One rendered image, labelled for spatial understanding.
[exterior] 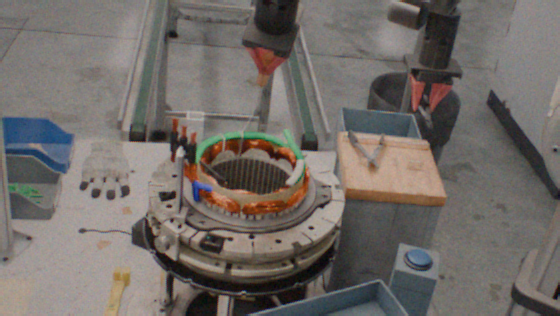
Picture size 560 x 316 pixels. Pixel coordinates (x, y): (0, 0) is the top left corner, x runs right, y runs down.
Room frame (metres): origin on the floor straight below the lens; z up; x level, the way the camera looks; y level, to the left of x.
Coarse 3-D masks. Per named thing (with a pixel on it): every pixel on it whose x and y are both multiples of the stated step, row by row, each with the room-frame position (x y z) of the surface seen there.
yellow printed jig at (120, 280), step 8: (120, 272) 0.95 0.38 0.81; (128, 272) 0.95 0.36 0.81; (120, 280) 0.94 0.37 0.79; (128, 280) 0.95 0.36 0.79; (112, 288) 0.92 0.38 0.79; (120, 288) 0.93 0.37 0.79; (112, 296) 0.91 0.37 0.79; (120, 296) 0.91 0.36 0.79; (112, 304) 0.89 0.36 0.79; (104, 312) 0.86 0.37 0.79; (112, 312) 0.87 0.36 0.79
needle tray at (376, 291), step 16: (352, 288) 0.75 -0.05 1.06; (368, 288) 0.77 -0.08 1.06; (384, 288) 0.77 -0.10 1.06; (288, 304) 0.69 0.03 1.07; (304, 304) 0.71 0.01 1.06; (320, 304) 0.72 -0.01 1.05; (336, 304) 0.74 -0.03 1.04; (352, 304) 0.75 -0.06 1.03; (368, 304) 0.77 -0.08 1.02; (384, 304) 0.76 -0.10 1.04
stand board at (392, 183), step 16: (352, 160) 1.10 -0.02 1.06; (384, 160) 1.12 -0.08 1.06; (400, 160) 1.13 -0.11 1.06; (416, 160) 1.15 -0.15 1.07; (432, 160) 1.16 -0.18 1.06; (352, 176) 1.04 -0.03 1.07; (368, 176) 1.05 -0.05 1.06; (384, 176) 1.07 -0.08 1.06; (400, 176) 1.08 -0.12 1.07; (416, 176) 1.09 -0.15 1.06; (432, 176) 1.10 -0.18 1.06; (352, 192) 1.01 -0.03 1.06; (368, 192) 1.01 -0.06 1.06; (384, 192) 1.02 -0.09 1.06; (400, 192) 1.02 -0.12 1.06; (416, 192) 1.03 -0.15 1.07; (432, 192) 1.04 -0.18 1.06
